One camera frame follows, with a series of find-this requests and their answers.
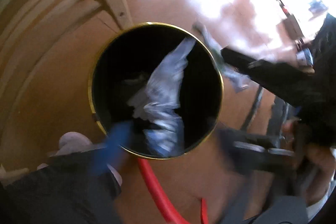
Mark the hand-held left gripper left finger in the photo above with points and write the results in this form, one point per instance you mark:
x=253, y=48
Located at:
x=116, y=142

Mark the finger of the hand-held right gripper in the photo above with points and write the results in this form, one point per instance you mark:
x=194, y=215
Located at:
x=236, y=58

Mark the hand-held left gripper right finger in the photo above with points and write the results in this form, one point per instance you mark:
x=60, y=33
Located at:
x=249, y=153

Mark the green white wrapper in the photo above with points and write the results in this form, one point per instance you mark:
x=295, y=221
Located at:
x=210, y=41

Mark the white blue wrapper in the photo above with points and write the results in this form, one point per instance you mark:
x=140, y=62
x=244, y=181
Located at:
x=162, y=87

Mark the black bin with gold rim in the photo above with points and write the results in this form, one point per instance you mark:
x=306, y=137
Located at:
x=118, y=69

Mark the person's right hand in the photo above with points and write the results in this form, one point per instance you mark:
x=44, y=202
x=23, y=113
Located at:
x=319, y=169

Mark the white slipper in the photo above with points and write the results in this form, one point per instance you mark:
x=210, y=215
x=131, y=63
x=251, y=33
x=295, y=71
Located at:
x=73, y=141

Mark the black metal frame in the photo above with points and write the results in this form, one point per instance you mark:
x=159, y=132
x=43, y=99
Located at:
x=256, y=106

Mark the wooden door frame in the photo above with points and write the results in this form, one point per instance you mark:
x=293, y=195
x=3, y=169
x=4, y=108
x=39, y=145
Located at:
x=86, y=1

